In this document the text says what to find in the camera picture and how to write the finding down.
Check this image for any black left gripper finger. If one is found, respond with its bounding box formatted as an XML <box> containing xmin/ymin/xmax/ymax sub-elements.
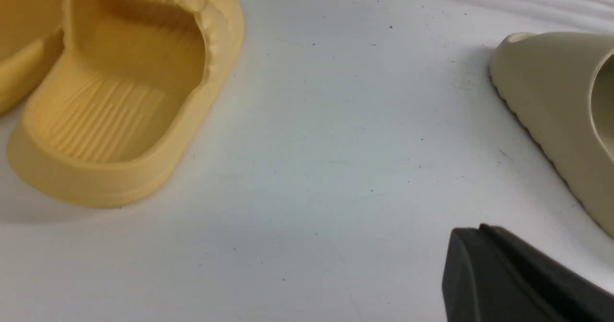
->
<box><xmin>442</xmin><ymin>224</ymin><xmax>614</xmax><ymax>322</ymax></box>

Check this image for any olive green slide left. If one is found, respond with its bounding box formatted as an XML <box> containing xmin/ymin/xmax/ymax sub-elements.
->
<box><xmin>489</xmin><ymin>33</ymin><xmax>614</xmax><ymax>236</ymax></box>

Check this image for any yellow slide slipper right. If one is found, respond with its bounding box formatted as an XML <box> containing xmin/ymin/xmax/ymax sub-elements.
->
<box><xmin>1</xmin><ymin>0</ymin><xmax>244</xmax><ymax>208</ymax></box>

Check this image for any yellow slide slipper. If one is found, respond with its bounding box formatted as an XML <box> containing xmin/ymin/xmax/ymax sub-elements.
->
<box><xmin>1</xmin><ymin>0</ymin><xmax>244</xmax><ymax>208</ymax></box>
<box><xmin>0</xmin><ymin>0</ymin><xmax>63</xmax><ymax>114</ymax></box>

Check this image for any yellow slide slipper left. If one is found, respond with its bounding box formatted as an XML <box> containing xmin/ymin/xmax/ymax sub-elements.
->
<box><xmin>0</xmin><ymin>0</ymin><xmax>63</xmax><ymax>114</ymax></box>

